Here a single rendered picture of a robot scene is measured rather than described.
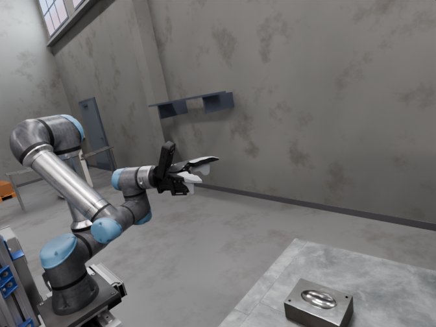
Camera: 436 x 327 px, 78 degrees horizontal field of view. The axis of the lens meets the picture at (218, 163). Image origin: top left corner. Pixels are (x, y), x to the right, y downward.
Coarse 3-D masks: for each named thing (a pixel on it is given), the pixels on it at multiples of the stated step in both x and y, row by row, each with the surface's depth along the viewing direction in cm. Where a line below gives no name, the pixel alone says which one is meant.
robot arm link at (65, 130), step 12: (48, 120) 88; (60, 120) 91; (72, 120) 95; (60, 132) 89; (72, 132) 93; (60, 144) 90; (72, 144) 93; (60, 156) 91; (72, 156) 94; (72, 168) 95; (72, 216) 99; (72, 228) 99; (84, 228) 98; (96, 240) 100; (96, 252) 101
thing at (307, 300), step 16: (304, 288) 104; (320, 288) 103; (288, 304) 98; (304, 304) 97; (320, 304) 99; (336, 304) 95; (352, 304) 97; (304, 320) 96; (320, 320) 91; (336, 320) 89
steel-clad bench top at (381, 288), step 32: (288, 256) 136; (320, 256) 132; (352, 256) 128; (256, 288) 119; (288, 288) 115; (352, 288) 109; (384, 288) 106; (416, 288) 104; (224, 320) 105; (256, 320) 103; (288, 320) 100; (352, 320) 95; (384, 320) 93; (416, 320) 91
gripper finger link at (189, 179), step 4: (184, 172) 77; (184, 176) 74; (188, 176) 73; (192, 176) 73; (196, 176) 72; (184, 180) 74; (188, 180) 73; (192, 180) 72; (196, 180) 72; (200, 180) 71; (184, 184) 78; (188, 184) 75; (192, 184) 74; (188, 188) 77; (192, 188) 74; (192, 192) 76
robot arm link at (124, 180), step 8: (128, 168) 88; (136, 168) 86; (112, 176) 88; (120, 176) 86; (128, 176) 85; (136, 176) 84; (112, 184) 88; (120, 184) 87; (128, 184) 85; (136, 184) 84; (128, 192) 86; (136, 192) 87
